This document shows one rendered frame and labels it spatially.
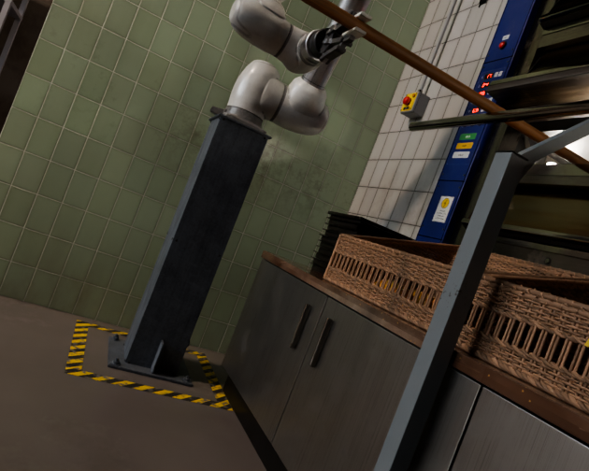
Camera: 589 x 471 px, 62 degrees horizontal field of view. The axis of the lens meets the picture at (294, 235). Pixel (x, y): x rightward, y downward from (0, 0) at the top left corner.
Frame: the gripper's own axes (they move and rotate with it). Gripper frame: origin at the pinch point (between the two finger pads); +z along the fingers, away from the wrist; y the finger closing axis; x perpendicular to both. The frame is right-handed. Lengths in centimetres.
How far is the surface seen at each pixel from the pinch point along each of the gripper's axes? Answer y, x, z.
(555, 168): 2, -81, -5
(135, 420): 119, 7, -34
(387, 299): 58, -31, 7
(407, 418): 75, -21, 39
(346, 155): 2, -68, -123
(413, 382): 69, -21, 38
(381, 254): 48, -32, -3
